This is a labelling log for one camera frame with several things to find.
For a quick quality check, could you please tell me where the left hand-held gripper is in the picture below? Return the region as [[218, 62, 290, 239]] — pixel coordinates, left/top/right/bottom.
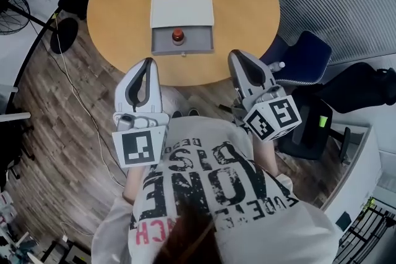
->
[[111, 57, 170, 168]]

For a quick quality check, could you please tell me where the grey drawer box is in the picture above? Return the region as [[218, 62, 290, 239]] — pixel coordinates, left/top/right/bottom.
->
[[150, 0, 215, 57]]

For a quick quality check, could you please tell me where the black swivel chair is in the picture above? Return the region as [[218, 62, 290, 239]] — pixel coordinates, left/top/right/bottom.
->
[[0, 120, 35, 189]]

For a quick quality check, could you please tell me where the small bottle with red cap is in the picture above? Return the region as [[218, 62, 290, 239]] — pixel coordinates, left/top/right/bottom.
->
[[171, 28, 186, 46]]

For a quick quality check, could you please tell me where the black high-back office chair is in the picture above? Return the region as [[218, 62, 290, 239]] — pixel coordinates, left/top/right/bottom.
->
[[275, 62, 396, 166]]

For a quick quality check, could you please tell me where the white desk with slanted legs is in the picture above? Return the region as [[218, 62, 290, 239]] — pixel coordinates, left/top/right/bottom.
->
[[0, 83, 32, 123]]

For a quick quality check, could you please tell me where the white floor cable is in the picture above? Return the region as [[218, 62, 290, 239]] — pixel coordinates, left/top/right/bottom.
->
[[53, 13, 128, 179]]

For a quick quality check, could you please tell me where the person's left forearm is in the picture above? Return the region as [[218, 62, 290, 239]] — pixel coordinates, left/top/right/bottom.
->
[[123, 165, 155, 203]]

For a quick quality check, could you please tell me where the person's printed grey sweatshirt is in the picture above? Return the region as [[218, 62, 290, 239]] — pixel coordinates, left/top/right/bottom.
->
[[91, 116, 340, 264]]

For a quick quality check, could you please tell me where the black standing fan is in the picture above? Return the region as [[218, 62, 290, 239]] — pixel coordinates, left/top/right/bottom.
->
[[0, 0, 79, 55]]

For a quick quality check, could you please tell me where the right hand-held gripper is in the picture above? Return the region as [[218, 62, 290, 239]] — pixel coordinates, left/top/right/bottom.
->
[[228, 49, 303, 142]]

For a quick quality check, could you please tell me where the dark blue chair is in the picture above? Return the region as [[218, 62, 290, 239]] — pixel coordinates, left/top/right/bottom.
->
[[259, 30, 334, 87]]

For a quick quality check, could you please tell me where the person's right forearm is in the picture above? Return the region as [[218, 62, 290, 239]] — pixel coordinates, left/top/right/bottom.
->
[[252, 134, 279, 179]]

